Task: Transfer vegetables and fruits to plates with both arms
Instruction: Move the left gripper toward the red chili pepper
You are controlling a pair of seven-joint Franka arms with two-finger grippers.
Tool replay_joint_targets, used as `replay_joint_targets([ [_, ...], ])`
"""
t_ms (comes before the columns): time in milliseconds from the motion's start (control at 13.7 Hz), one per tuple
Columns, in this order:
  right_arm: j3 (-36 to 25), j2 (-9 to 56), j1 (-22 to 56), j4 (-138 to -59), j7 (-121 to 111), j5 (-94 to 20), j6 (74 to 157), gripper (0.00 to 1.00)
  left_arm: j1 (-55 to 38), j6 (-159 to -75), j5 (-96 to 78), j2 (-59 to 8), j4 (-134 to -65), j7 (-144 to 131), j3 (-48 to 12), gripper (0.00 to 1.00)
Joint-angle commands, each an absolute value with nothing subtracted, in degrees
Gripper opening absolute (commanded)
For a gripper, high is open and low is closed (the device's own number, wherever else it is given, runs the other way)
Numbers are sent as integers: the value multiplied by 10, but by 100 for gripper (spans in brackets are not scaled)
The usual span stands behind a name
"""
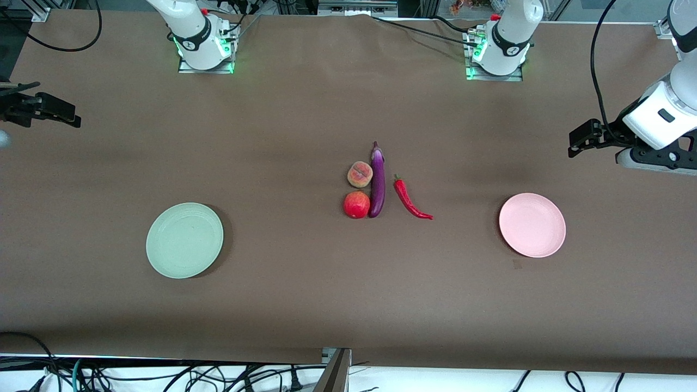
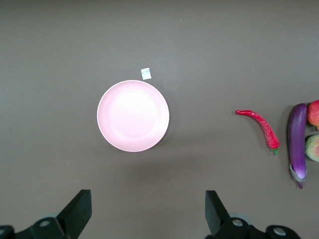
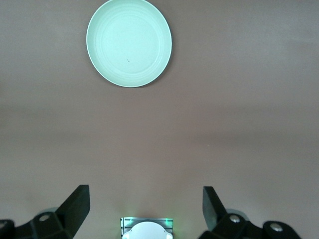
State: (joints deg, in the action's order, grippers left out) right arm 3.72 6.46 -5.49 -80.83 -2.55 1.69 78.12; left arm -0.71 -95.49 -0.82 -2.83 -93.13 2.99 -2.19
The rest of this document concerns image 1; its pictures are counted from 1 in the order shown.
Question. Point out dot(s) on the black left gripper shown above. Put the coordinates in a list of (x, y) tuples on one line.
[(609, 135)]

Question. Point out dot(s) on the red apple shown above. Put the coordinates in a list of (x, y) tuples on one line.
[(356, 205)]

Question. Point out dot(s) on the orange-red background object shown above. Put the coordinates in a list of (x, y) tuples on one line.
[(456, 6)]

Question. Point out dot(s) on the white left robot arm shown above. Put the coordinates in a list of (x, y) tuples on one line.
[(512, 27)]

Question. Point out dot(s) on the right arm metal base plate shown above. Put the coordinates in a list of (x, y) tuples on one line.
[(188, 68)]

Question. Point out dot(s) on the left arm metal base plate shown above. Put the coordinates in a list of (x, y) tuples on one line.
[(475, 77)]

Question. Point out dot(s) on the brown table cover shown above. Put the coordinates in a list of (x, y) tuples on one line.
[(326, 299)]

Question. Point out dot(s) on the pale green plate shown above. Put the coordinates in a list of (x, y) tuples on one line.
[(184, 240)]

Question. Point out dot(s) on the aluminium profile corner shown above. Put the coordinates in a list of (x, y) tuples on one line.
[(665, 30), (41, 14)]

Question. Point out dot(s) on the red chili pepper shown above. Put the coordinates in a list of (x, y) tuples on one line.
[(405, 198)]

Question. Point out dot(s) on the grey metal rail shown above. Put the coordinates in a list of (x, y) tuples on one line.
[(356, 7)]

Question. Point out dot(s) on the metal frame post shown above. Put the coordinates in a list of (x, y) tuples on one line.
[(335, 375)]

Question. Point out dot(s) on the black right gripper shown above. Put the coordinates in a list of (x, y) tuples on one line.
[(22, 110)]

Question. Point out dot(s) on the long purple eggplant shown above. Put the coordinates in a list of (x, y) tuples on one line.
[(377, 185)]

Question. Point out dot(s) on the fuzzy pink-yellow peach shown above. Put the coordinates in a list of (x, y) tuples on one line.
[(360, 175)]

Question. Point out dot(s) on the pink plate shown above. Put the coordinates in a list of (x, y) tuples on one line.
[(532, 225)]

